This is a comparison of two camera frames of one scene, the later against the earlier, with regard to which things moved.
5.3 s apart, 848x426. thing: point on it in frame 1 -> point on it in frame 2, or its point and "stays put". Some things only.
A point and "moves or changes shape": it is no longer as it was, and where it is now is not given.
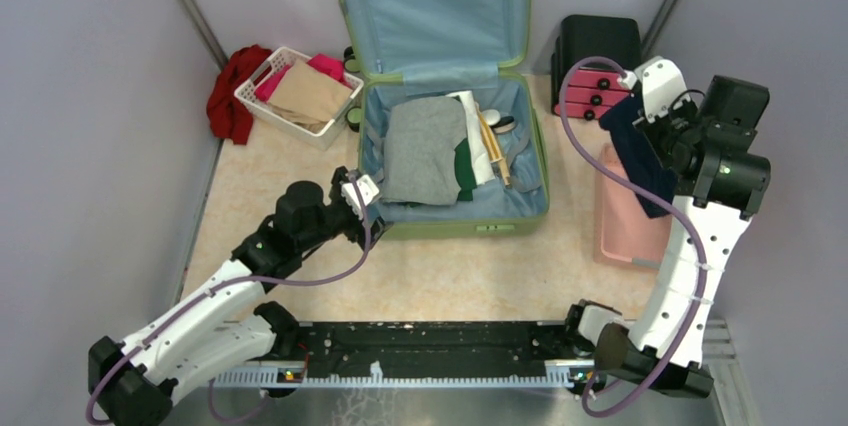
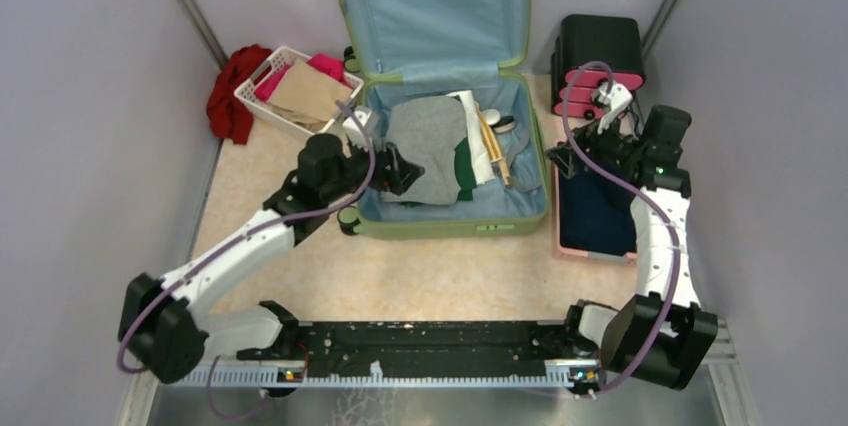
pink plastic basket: [623, 232] -> [573, 253]
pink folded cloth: [326, 63] stays put
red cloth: [227, 115] stays put
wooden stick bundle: [494, 143] stays put
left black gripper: [356, 233] -> [385, 178]
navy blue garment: [642, 163] moves or changes shape
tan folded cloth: [308, 96] stays put
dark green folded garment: [464, 171] stays put
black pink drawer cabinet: [592, 89] stays put
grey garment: [421, 135] stays put
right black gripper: [651, 129] -> [586, 138]
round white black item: [499, 124] stays put
